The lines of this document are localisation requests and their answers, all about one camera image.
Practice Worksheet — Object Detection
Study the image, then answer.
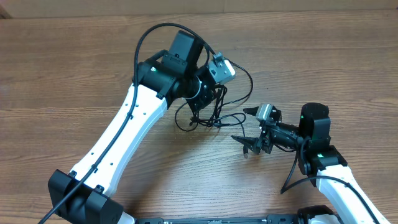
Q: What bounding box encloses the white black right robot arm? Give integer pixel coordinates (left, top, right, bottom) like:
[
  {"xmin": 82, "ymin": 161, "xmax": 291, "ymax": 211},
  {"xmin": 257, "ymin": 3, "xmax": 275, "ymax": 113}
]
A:
[{"xmin": 233, "ymin": 103, "xmax": 388, "ymax": 223}]

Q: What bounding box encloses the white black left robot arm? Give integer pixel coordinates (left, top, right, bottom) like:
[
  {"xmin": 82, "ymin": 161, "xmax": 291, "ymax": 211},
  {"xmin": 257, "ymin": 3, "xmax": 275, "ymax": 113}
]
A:
[{"xmin": 48, "ymin": 26, "xmax": 235, "ymax": 223}]

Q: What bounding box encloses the black USB cable silver plug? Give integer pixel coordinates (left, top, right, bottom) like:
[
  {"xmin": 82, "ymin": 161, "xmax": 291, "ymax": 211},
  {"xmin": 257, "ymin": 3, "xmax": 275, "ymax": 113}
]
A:
[{"xmin": 174, "ymin": 85, "xmax": 249, "ymax": 159}]

